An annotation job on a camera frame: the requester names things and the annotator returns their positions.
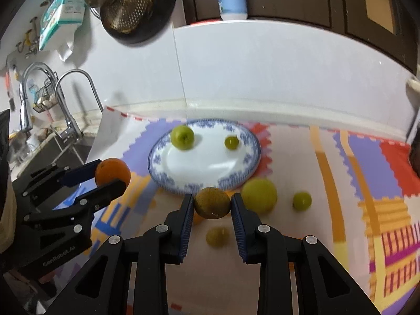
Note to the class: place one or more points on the chrome spring faucet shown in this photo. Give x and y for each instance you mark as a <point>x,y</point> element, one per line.
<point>24,105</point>

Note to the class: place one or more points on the steel kitchen sink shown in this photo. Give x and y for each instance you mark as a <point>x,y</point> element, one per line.
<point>65,152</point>

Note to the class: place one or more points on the colourful patterned mat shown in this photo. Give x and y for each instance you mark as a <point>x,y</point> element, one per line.
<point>328,170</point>

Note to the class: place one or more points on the person's left forearm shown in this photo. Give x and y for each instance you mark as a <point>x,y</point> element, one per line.
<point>5,220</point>

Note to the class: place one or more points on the gold wall hooks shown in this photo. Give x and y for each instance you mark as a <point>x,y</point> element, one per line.
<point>28,44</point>

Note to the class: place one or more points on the small yellow-brown fruit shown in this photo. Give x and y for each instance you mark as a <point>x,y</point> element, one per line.
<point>217,236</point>

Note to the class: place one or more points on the small green tomato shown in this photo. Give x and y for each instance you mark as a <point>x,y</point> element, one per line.
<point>231,142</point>

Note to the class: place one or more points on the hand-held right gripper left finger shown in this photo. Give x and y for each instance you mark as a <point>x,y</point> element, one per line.
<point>184,229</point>

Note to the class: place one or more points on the white cup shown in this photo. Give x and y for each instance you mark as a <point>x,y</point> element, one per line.
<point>32,143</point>

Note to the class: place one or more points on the blue patterned white plate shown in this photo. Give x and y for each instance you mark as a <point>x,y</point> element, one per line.
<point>197,160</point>

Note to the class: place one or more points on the chrome gooseneck faucet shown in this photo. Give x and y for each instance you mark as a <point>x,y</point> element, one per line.
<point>70,124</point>

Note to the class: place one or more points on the hanging metal colander pan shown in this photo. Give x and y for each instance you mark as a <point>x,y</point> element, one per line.
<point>160,10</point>

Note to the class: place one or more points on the teal and white box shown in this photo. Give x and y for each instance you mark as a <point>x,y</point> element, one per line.
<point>62,10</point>

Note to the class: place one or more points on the gold metal colander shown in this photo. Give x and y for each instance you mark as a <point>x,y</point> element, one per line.
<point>131,6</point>

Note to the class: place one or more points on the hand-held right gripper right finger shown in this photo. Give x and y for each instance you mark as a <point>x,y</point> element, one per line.
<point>239,229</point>

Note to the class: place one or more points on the brown kiwi fruit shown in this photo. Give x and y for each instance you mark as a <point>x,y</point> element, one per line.
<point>211,203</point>

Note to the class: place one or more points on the green apple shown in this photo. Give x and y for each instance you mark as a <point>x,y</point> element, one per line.
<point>182,137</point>

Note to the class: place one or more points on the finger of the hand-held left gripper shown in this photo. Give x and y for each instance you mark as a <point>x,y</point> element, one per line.
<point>78,174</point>
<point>105,193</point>

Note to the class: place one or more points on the large yellow-green fruit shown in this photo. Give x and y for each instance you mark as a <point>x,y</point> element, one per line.
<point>259,195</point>

